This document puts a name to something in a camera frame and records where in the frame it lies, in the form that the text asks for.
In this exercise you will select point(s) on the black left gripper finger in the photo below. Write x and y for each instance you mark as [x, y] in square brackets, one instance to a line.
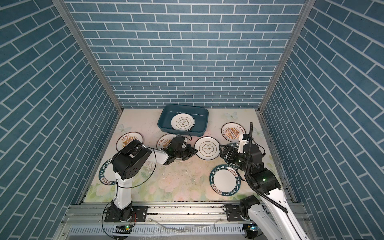
[190, 151]
[184, 157]

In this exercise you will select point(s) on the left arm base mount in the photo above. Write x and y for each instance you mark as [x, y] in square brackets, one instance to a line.
[130, 213]

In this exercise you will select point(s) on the orange sunburst plate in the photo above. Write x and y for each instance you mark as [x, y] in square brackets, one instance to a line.
[165, 140]
[125, 139]
[232, 131]

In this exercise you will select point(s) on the left orange sunburst plate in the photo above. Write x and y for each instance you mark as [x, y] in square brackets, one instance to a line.
[125, 139]

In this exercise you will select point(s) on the right orange sunburst plate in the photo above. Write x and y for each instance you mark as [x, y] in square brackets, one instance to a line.
[232, 131]

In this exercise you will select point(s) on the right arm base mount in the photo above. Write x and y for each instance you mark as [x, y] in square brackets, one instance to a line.
[236, 213]

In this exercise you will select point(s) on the middle orange sunburst plate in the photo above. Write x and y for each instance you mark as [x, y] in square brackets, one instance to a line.
[165, 140]

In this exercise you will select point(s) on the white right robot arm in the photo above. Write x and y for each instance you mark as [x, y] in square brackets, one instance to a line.
[283, 224]

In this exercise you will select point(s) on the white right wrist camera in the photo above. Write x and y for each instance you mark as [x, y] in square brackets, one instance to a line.
[243, 140]

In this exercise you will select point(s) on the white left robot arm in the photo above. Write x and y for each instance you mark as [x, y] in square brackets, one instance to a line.
[128, 162]

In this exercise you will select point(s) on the white clover emblem plate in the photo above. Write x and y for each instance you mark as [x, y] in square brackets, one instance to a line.
[182, 122]

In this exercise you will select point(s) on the green rim text plate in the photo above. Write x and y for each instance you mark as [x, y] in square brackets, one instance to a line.
[235, 159]
[224, 180]
[106, 173]

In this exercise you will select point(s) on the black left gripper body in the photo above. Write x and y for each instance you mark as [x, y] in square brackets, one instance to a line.
[179, 154]

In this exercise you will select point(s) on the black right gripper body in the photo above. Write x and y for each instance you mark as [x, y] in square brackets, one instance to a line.
[238, 158]

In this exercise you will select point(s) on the teal plastic bin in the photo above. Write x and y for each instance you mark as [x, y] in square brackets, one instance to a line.
[201, 116]

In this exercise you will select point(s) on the aluminium front rail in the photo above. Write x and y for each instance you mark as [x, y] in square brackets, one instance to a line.
[167, 220]

